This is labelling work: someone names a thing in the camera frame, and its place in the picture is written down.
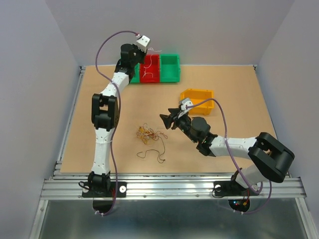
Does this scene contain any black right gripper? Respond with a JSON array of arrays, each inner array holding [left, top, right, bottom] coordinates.
[[159, 107, 198, 143]]

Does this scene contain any white wire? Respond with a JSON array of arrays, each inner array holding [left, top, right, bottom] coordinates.
[[142, 47, 156, 79]]

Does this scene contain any brown wire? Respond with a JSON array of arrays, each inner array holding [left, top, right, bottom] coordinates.
[[136, 135, 167, 164]]

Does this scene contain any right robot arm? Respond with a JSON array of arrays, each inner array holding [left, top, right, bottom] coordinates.
[[160, 109, 295, 196]]

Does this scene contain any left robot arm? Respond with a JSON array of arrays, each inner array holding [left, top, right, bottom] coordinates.
[[85, 42, 149, 196]]

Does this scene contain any red plastic bin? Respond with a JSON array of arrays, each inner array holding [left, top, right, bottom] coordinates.
[[140, 54, 160, 84]]

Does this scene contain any left green plastic bin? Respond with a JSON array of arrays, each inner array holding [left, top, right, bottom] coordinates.
[[128, 63, 140, 84]]

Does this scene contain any green plastic bin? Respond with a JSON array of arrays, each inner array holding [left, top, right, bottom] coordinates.
[[159, 54, 180, 83], [128, 63, 140, 84]]

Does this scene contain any yellow plastic bin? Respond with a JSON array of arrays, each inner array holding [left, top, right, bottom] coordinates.
[[180, 89, 214, 116]]

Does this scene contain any right green plastic bin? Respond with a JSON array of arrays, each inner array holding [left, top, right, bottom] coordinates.
[[159, 54, 180, 83]]

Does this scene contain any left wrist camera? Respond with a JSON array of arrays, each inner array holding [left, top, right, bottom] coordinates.
[[136, 35, 151, 53]]

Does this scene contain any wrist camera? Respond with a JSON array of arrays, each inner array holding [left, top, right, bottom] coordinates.
[[136, 35, 151, 53], [177, 98, 193, 118]]

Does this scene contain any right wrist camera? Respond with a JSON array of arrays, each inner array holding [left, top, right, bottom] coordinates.
[[177, 98, 193, 118]]

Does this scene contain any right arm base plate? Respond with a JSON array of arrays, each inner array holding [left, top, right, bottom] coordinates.
[[212, 181, 258, 198]]

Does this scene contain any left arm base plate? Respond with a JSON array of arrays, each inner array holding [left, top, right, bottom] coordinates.
[[78, 181, 127, 198]]

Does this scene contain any aluminium rail frame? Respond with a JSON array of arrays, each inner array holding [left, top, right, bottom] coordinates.
[[30, 65, 319, 239]]

